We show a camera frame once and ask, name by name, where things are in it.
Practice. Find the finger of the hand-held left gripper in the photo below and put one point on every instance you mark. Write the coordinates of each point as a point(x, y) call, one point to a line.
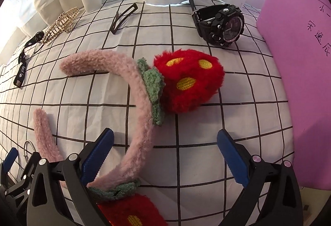
point(29, 165)
point(10, 160)

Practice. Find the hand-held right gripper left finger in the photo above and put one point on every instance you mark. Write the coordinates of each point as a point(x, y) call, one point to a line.
point(94, 157)

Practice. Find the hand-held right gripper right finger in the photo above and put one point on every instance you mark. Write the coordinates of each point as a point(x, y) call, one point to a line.
point(232, 161)

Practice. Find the pink fuzzy strawberry headband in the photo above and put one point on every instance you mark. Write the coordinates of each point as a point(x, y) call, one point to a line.
point(144, 102)

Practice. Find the white checked cloth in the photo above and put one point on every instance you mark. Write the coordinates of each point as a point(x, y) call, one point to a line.
point(245, 102)

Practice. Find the pink paper box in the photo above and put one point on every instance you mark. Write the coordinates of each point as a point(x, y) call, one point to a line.
point(297, 65)

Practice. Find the gold claw hair clip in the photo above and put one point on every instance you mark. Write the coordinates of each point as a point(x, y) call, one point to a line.
point(60, 24)

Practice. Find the black wristwatch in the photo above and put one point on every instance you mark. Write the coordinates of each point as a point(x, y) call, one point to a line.
point(222, 23)

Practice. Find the black snap hair clip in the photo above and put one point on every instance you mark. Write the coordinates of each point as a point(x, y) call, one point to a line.
point(119, 20)

